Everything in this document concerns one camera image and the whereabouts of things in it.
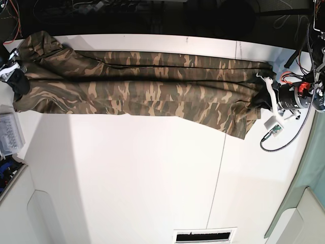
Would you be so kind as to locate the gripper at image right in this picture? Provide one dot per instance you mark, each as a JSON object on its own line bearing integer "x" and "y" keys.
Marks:
{"x": 292, "y": 93}

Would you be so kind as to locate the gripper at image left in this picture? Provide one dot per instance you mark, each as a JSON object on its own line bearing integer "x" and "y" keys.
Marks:
{"x": 14, "y": 71}

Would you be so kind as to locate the camouflage t-shirt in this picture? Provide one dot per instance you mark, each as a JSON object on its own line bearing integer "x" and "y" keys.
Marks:
{"x": 212, "y": 91}

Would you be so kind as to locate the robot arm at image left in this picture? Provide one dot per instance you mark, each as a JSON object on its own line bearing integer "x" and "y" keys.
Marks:
{"x": 10, "y": 26}

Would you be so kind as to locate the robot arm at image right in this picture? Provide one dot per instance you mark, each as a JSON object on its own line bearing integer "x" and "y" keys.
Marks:
{"x": 310, "y": 55}

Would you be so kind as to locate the clear plastic parts box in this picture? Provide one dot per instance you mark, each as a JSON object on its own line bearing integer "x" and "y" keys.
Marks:
{"x": 12, "y": 140}

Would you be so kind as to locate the blue items in bin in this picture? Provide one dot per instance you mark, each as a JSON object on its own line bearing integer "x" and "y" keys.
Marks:
{"x": 9, "y": 166}

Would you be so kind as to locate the white slotted vent tray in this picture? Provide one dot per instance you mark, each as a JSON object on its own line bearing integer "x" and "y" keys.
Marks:
{"x": 219, "y": 235}

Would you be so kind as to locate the white wrist camera, image-right arm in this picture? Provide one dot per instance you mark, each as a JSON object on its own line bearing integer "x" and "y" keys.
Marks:
{"x": 274, "y": 126}

